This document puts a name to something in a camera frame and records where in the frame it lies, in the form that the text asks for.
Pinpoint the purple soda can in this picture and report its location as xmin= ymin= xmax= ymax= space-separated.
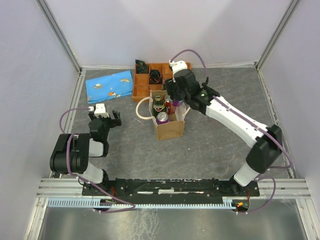
xmin=156 ymin=111 xmax=170 ymax=125
xmin=172 ymin=100 xmax=184 ymax=107

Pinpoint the brown canvas bag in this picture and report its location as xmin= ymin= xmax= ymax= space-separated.
xmin=135 ymin=90 xmax=190 ymax=141

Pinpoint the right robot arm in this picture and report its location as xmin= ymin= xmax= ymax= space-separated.
xmin=164 ymin=69 xmax=284 ymax=196

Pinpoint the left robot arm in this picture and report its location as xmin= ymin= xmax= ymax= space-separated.
xmin=49 ymin=110 xmax=122 ymax=195

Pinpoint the red soda can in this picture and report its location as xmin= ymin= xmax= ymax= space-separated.
xmin=164 ymin=95 xmax=176 ymax=115

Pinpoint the blue patterned cloth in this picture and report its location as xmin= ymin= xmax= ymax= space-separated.
xmin=85 ymin=70 xmax=134 ymax=104

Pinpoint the black rolled band left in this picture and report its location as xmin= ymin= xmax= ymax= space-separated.
xmin=149 ymin=69 xmax=163 ymax=85

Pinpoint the green glass bottle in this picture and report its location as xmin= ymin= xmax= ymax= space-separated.
xmin=152 ymin=95 xmax=167 ymax=118

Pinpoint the orange compartment tray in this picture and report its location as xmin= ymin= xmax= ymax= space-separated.
xmin=131 ymin=62 xmax=193 ymax=103

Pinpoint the dark patterned rolled fabric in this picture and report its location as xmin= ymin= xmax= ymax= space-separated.
xmin=135 ymin=59 xmax=149 ymax=74

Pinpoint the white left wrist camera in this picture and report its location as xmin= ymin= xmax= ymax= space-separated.
xmin=94 ymin=103 xmax=110 ymax=118

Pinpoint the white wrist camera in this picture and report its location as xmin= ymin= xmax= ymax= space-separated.
xmin=94 ymin=103 xmax=110 ymax=118
xmin=169 ymin=60 xmax=188 ymax=75

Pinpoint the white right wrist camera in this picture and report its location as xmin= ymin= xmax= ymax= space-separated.
xmin=169 ymin=60 xmax=188 ymax=75

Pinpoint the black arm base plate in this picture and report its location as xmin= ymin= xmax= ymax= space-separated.
xmin=98 ymin=178 xmax=260 ymax=205

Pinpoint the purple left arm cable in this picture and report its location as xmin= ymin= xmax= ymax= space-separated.
xmin=58 ymin=106 xmax=137 ymax=214

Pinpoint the light blue cable duct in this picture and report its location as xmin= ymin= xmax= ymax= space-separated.
xmin=47 ymin=197 xmax=235 ymax=210

